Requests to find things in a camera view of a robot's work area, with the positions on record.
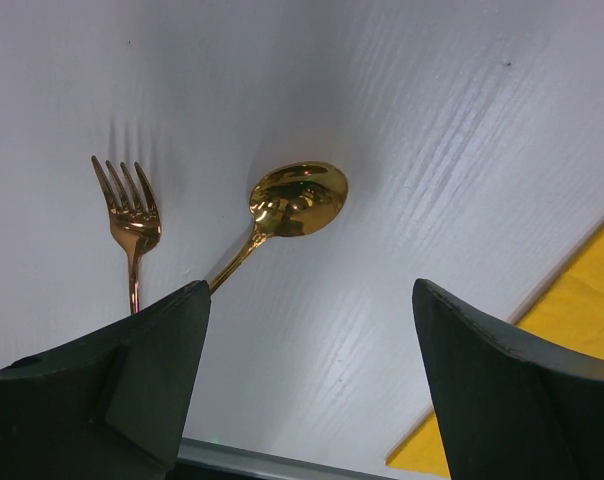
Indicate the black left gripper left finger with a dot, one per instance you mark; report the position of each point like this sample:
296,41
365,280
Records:
111,404

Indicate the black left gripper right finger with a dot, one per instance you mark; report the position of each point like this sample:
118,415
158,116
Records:
509,404

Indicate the yellow Pikachu placemat cloth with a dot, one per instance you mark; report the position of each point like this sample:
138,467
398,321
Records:
570,313

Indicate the copper fork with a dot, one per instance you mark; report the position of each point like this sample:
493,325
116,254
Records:
134,218

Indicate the gold spoon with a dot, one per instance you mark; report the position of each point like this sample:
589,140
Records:
292,201

